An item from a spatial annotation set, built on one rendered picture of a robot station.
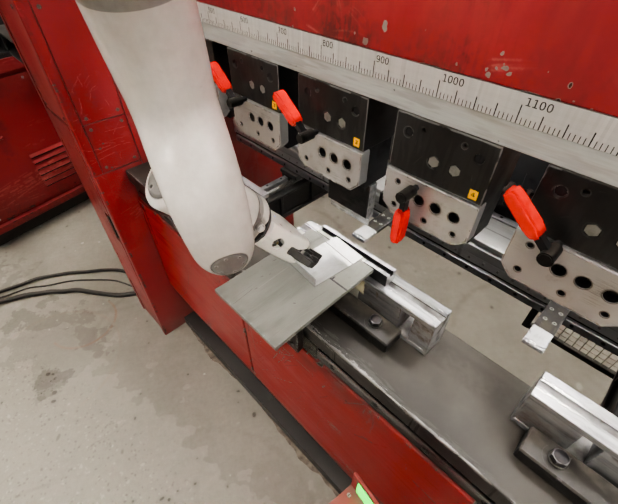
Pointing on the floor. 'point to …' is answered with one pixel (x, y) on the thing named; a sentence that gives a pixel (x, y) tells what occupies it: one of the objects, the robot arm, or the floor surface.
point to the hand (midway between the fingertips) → (302, 249)
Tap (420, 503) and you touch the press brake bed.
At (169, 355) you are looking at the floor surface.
